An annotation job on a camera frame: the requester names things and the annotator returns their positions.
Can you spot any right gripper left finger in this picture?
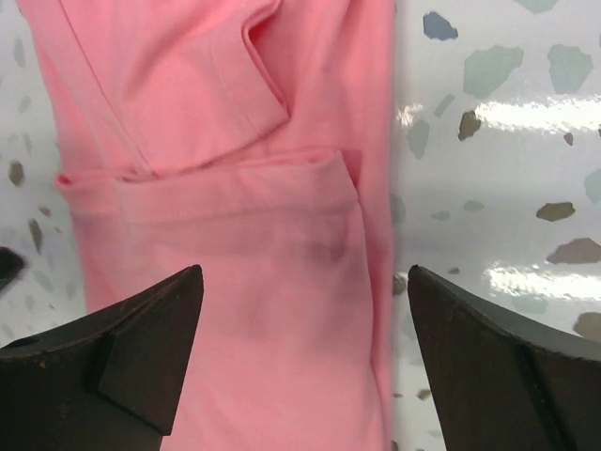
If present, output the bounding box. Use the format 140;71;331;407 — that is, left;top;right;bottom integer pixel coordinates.
1;265;204;451

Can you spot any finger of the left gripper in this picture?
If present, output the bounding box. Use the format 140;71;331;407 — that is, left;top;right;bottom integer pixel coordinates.
0;246;24;289

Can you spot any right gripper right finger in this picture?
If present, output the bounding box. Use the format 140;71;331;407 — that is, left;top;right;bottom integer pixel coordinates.
408;266;600;451

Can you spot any light pink t shirt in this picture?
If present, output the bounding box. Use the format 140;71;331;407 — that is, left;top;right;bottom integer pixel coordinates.
19;1;394;450

